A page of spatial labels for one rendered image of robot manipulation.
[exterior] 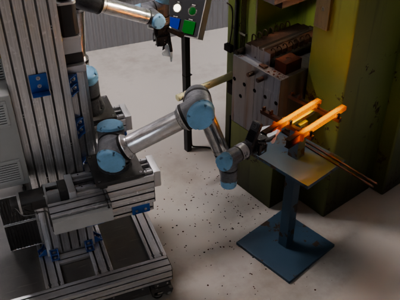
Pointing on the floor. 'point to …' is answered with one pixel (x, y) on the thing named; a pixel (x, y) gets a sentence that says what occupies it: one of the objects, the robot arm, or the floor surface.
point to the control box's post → (186, 84)
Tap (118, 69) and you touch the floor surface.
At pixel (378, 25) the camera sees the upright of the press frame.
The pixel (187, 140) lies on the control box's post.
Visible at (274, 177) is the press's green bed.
